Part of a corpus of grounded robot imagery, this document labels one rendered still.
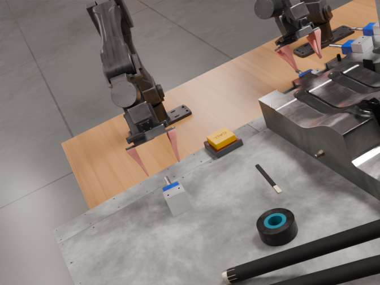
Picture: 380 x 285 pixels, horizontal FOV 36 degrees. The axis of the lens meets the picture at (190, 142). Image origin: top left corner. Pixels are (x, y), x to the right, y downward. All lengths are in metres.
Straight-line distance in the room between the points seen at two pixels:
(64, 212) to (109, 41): 1.90
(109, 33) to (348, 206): 0.67
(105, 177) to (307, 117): 0.60
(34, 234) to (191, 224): 1.88
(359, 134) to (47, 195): 2.41
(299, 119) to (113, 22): 0.51
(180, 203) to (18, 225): 2.01
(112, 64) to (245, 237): 0.49
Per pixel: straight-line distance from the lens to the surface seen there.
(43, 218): 3.25
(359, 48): 1.73
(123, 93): 1.28
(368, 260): 1.05
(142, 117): 1.26
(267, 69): 1.92
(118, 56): 1.37
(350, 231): 1.09
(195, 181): 1.49
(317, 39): 1.68
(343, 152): 1.29
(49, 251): 2.99
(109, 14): 1.49
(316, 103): 1.49
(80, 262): 1.42
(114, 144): 1.82
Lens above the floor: 1.62
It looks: 29 degrees down
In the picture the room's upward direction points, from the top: 22 degrees counter-clockwise
